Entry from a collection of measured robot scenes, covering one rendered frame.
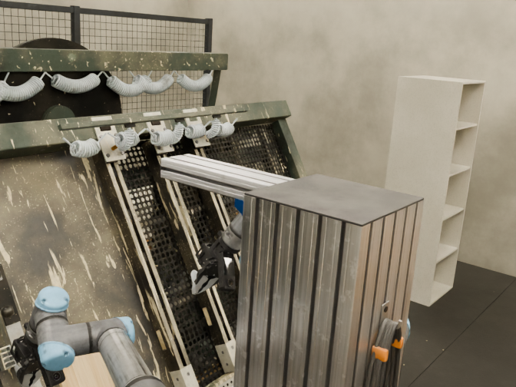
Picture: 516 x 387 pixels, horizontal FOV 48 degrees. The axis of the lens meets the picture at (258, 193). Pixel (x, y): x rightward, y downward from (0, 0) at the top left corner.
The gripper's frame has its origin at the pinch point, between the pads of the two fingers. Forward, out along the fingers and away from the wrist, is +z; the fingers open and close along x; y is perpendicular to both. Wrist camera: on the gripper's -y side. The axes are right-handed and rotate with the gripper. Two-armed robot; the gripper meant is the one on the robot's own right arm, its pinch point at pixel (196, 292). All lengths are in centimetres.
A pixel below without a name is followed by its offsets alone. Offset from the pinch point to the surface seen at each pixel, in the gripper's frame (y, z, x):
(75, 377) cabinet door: 12, 59, 7
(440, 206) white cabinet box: 153, -3, -347
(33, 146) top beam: 77, 13, 33
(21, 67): 139, 14, 28
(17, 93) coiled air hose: 131, 22, 27
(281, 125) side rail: 135, -14, -114
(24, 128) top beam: 82, 10, 37
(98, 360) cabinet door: 18, 56, -2
